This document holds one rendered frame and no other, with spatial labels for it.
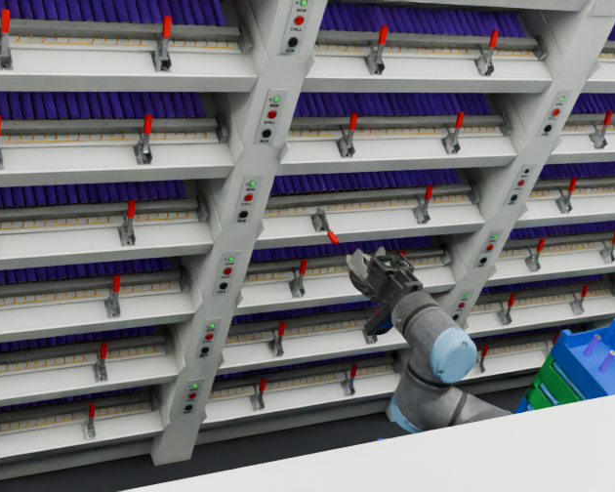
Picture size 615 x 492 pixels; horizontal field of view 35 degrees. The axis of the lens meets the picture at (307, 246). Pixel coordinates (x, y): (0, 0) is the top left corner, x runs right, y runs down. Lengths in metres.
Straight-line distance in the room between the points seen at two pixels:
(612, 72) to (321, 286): 0.81
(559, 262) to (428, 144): 0.71
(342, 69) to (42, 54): 0.56
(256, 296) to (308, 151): 0.40
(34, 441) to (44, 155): 0.79
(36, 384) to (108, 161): 0.59
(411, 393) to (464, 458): 1.45
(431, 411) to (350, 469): 1.48
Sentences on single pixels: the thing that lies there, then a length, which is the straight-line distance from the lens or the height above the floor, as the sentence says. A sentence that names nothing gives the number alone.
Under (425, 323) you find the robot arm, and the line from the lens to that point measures 1.78.
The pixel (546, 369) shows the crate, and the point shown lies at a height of 0.44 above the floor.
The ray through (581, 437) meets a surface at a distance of 0.39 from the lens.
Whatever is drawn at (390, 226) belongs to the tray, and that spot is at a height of 0.73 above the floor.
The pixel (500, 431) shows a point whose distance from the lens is 0.37.
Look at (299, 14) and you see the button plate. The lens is 1.76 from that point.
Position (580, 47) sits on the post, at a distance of 2.19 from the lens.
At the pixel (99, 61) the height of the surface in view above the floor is 1.13.
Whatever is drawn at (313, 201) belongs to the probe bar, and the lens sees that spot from 2.13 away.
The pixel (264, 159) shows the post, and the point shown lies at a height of 0.94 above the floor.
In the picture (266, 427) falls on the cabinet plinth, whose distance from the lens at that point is 2.65.
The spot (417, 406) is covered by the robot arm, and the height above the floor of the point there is 0.74.
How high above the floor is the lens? 1.97
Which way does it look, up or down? 37 degrees down
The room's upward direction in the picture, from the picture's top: 19 degrees clockwise
